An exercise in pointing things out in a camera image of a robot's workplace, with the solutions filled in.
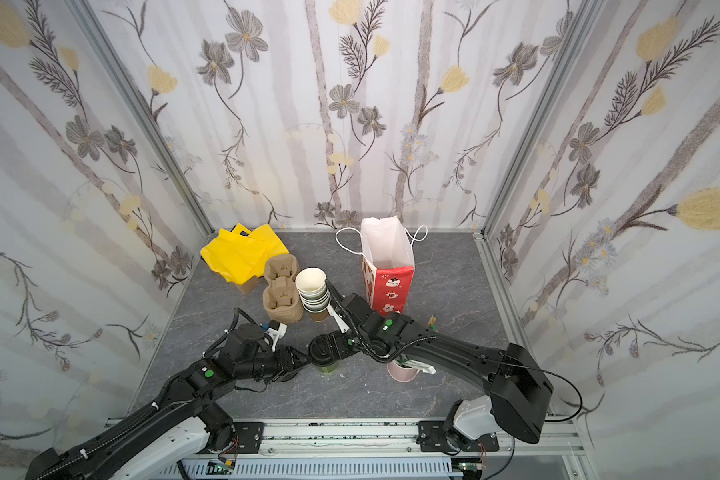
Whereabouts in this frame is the black plastic cup lid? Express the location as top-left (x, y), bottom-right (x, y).
top-left (308, 334), bottom-right (341, 364)

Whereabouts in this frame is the green paper coffee cup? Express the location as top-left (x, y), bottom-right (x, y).
top-left (313, 358), bottom-right (339, 374)

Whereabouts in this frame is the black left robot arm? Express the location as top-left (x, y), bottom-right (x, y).
top-left (25, 323), bottom-right (311, 479)

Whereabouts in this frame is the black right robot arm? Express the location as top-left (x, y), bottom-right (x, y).
top-left (310, 281), bottom-right (554, 444)

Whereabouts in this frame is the stack of black cup lids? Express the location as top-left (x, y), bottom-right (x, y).
top-left (269, 371), bottom-right (298, 383)

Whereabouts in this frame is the stack of paper cups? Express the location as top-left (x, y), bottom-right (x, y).
top-left (295, 267), bottom-right (330, 322)

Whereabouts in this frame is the pink cup with utensils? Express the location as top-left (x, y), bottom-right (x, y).
top-left (387, 359), bottom-right (437, 383)

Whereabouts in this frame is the stack of pulp cup carriers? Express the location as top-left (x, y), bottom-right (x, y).
top-left (262, 254), bottom-right (304, 325)

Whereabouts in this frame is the red white paper gift bag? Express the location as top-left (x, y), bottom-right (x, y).
top-left (335, 216), bottom-right (429, 316)

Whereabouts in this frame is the brown cardboard napkin box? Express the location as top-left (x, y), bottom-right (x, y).
top-left (236, 276), bottom-right (260, 295)

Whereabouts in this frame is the yellow napkin stack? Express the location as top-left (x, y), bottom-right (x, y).
top-left (201, 223), bottom-right (289, 285)

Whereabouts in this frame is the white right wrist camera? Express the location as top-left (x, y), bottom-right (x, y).
top-left (327, 305), bottom-right (350, 334)

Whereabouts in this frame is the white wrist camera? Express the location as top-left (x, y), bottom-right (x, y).
top-left (327, 305), bottom-right (350, 334)
top-left (262, 320), bottom-right (287, 351)

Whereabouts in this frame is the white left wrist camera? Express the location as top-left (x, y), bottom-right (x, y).
top-left (262, 320), bottom-right (287, 351)

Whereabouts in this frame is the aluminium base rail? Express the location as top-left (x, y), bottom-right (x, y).
top-left (112, 418), bottom-right (595, 479)

